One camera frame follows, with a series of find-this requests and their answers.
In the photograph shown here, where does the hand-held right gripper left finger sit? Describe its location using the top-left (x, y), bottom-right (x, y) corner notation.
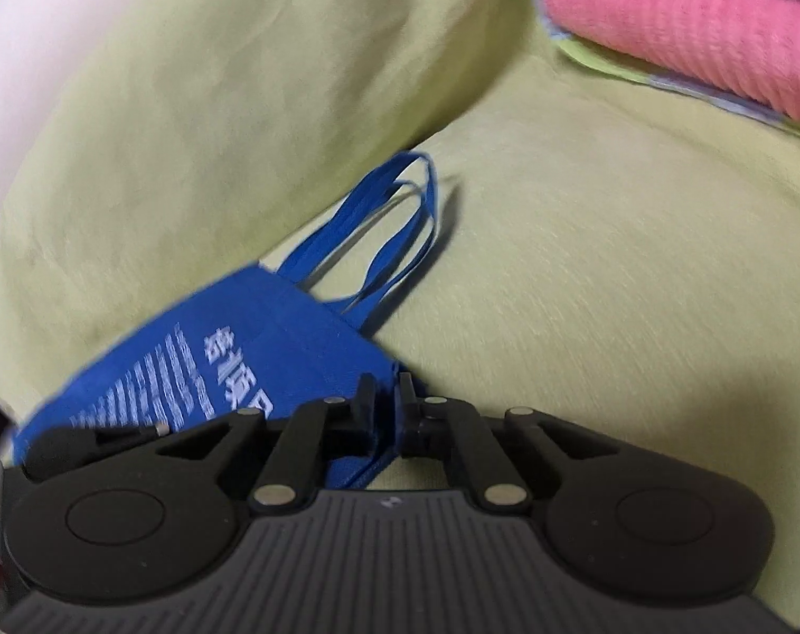
top-left (152, 373), bottom-right (381, 511)

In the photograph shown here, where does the blue shopping bag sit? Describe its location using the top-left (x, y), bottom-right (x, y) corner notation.
top-left (12, 152), bottom-right (440, 491)

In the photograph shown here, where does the clear plastic bag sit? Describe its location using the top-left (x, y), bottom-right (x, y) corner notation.
top-left (515, 0), bottom-right (800, 141)

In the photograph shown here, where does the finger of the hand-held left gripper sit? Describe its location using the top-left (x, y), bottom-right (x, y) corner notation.
top-left (25, 423), bottom-right (171, 480)

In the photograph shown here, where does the pink ribbed towel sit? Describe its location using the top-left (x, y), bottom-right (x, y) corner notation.
top-left (546, 0), bottom-right (800, 134)

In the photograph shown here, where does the yellow-green sofa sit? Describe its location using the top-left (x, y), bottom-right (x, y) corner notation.
top-left (0, 0), bottom-right (800, 628)

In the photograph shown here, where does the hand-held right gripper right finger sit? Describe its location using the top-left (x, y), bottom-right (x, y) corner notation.
top-left (396, 371), bottom-right (613, 511)

